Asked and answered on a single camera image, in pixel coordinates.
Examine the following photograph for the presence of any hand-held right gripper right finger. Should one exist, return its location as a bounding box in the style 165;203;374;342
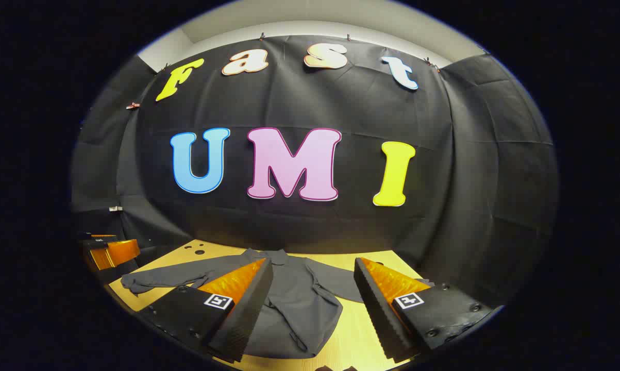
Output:
354;257;494;362

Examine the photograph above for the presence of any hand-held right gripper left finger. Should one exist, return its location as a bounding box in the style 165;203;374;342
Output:
139;258;274;363

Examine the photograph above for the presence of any grey collared shirt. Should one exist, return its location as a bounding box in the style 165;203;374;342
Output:
121;248;437;360

